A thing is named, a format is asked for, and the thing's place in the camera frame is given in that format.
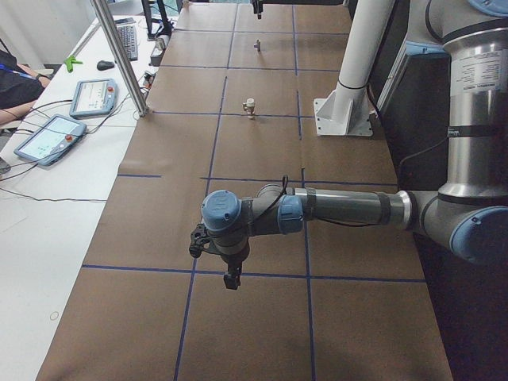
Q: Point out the black computer mouse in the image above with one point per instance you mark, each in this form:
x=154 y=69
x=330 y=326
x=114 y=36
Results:
x=103 y=65

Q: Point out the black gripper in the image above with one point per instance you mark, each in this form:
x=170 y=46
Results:
x=257 y=5
x=232 y=262

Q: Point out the green plastic clamp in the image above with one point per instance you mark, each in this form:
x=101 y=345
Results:
x=70 y=62

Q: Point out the far teach pendant tablet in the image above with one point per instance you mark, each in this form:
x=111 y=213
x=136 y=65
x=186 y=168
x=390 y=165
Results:
x=93 y=98

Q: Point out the near teach pendant tablet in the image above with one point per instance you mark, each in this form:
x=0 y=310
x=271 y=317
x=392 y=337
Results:
x=52 y=140

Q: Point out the brown paper table cover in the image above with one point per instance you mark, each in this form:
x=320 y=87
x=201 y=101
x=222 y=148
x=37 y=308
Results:
x=232 y=109

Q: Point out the white power strip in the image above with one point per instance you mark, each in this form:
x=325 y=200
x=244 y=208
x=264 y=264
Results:
x=159 y=49

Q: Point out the black keyboard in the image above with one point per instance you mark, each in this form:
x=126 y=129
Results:
x=128 y=38

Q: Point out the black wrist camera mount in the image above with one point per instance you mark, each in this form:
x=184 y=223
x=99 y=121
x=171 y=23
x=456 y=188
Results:
x=200 y=242

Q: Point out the teach pendant tablet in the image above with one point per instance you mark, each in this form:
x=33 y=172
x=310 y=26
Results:
x=93 y=98
x=52 y=140

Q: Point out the small metal pipe fitting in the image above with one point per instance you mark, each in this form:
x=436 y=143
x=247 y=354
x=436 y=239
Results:
x=257 y=45

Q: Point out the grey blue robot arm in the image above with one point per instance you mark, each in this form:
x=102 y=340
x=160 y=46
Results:
x=467 y=215

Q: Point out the white mounting column with base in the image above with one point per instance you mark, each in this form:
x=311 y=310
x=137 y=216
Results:
x=345 y=111

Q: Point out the aluminium frame post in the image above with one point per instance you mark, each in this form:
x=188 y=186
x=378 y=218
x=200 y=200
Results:
x=106 y=21

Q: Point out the black monitor stand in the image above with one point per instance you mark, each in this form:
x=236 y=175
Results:
x=156 y=27

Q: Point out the seated person in black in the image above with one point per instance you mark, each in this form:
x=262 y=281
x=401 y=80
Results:
x=21 y=86

